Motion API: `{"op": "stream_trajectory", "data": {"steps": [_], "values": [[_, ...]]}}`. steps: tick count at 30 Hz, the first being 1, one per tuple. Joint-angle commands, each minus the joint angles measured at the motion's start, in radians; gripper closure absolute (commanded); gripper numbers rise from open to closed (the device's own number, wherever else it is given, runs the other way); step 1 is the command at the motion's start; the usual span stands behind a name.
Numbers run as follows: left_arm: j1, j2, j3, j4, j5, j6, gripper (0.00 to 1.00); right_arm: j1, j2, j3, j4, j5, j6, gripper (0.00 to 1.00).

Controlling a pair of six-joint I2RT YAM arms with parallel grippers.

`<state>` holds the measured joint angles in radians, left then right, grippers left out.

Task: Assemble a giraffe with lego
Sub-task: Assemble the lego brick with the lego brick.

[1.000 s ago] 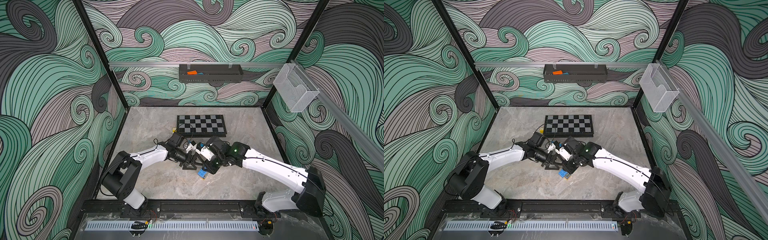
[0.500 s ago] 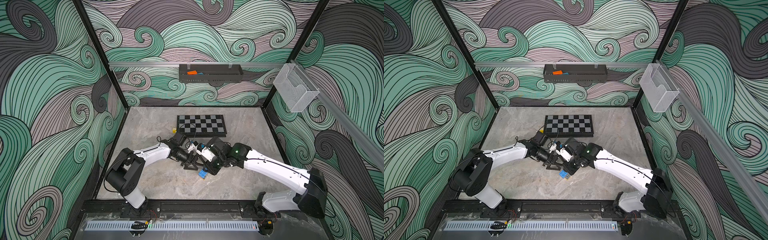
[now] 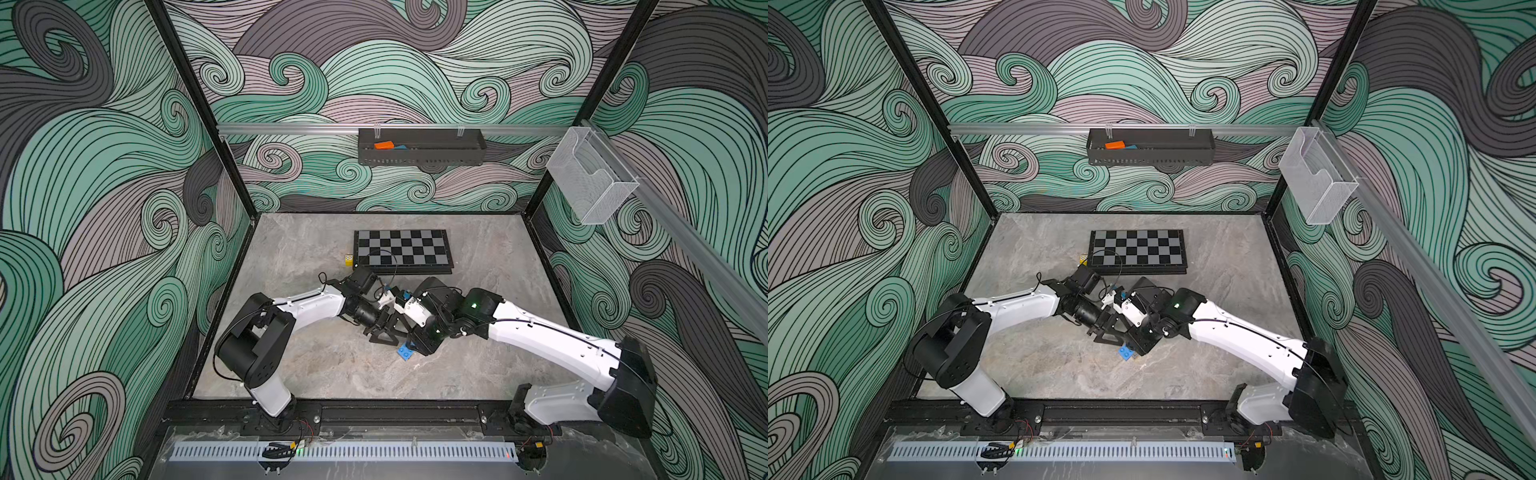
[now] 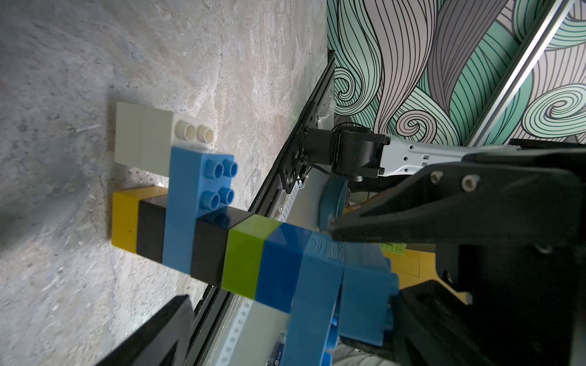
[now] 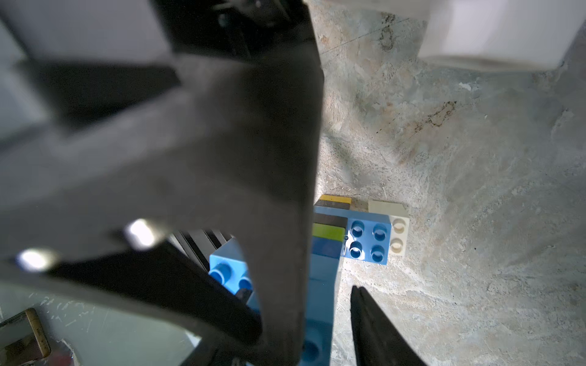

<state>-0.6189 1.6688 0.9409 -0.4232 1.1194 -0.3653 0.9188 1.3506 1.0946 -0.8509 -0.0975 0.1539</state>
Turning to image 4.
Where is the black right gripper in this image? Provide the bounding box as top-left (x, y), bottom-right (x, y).
top-left (329, 163), bottom-right (585, 365)

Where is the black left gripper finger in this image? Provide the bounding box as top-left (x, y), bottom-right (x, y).
top-left (98, 295), bottom-right (195, 365)

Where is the black lego brick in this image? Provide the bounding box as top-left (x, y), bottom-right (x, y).
top-left (137, 195), bottom-right (167, 263)
top-left (190, 207), bottom-right (253, 287)

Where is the green lego brick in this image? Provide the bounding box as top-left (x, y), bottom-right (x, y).
top-left (221, 214), bottom-right (282, 300)

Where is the yellow lego brick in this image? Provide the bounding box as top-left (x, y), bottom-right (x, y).
top-left (111, 186), bottom-right (168, 253)

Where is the blue square lego brick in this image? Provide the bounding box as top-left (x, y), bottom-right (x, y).
top-left (255, 223), bottom-right (312, 314)

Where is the blue long lego brick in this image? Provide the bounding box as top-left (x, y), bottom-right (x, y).
top-left (163, 146), bottom-right (239, 275)

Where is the cream lego brick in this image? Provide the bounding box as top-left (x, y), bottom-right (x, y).
top-left (114, 102), bottom-right (216, 177)

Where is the small blue lego brick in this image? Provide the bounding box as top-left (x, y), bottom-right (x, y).
top-left (338, 262), bottom-right (398, 346)

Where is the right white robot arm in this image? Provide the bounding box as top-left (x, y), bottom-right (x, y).
top-left (300, 127), bottom-right (585, 365)

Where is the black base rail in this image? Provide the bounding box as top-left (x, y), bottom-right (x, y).
top-left (184, 50), bottom-right (335, 365)

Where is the white slotted cable duct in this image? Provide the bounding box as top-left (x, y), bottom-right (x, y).
top-left (214, 196), bottom-right (298, 366)

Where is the aluminium rail right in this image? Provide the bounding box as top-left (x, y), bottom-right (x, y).
top-left (465, 0), bottom-right (575, 146)

